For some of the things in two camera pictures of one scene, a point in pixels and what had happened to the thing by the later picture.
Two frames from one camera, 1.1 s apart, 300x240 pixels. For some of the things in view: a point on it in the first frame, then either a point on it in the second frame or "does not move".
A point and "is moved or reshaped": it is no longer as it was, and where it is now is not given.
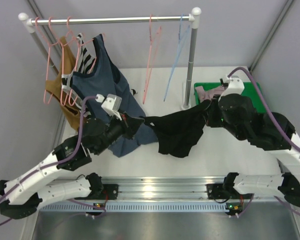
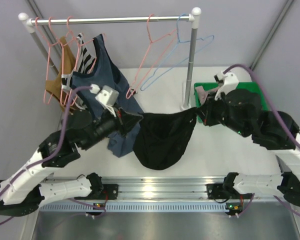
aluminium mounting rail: x=163 y=188 does not move
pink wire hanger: x=157 y=36 is moved or reshaped
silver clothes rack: x=27 y=23 does not move
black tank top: x=178 y=132 is moved or reshaped
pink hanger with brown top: x=48 y=47 does not move
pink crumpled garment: x=207 y=94 does not move
